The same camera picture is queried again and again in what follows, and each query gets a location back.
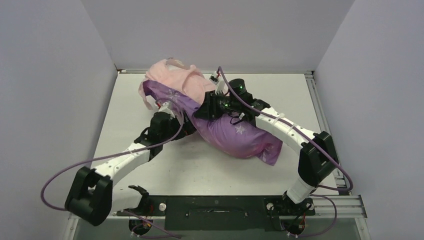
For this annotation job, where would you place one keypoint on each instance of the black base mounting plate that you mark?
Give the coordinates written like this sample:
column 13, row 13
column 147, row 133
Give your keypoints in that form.
column 223, row 213

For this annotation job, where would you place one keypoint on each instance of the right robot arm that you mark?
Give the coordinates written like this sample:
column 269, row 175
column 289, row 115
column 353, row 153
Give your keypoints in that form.
column 316, row 151

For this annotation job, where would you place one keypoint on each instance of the purple Elsa print pillowcase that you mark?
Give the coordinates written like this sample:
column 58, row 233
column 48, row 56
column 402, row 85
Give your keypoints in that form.
column 187, row 88

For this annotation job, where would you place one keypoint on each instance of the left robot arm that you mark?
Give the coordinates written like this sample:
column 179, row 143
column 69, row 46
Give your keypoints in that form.
column 92, row 196

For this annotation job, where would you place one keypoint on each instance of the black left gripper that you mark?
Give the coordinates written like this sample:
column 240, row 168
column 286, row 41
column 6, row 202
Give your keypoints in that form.
column 187, row 128

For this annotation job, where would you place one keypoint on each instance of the white pillow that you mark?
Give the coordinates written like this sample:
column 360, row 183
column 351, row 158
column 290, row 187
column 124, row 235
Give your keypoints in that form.
column 176, row 64

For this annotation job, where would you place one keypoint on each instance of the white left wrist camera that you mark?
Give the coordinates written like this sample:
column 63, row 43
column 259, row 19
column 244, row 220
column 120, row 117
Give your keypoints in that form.
column 165, row 107

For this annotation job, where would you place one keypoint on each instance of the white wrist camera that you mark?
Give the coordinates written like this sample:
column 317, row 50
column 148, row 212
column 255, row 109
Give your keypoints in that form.
column 219, row 83
column 165, row 107

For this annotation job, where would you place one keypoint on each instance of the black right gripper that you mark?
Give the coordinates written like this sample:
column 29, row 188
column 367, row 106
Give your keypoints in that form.
column 209, row 109

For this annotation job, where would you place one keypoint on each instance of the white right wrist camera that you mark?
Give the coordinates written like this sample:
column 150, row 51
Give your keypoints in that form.
column 219, row 83

